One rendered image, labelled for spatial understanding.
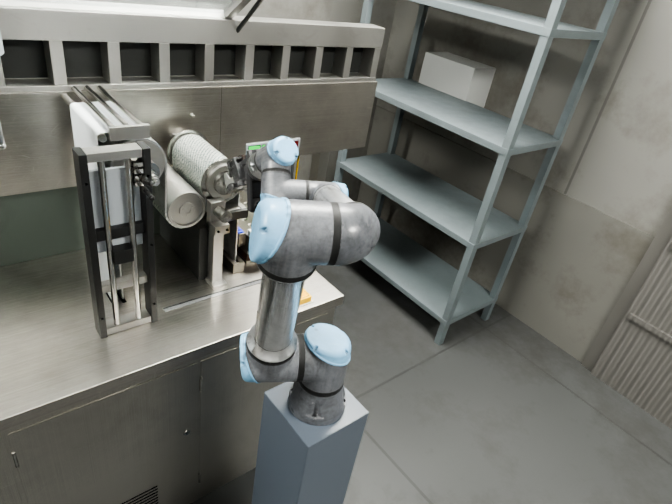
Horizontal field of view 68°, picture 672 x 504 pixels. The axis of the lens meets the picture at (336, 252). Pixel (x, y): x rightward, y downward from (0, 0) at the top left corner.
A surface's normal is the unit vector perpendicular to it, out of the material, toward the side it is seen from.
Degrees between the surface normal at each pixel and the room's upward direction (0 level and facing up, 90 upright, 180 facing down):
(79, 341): 0
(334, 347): 7
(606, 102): 90
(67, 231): 90
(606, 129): 90
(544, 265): 90
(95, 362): 0
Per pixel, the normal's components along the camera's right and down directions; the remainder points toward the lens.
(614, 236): -0.77, 0.23
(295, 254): 0.14, 0.66
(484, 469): 0.15, -0.84
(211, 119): 0.61, 0.50
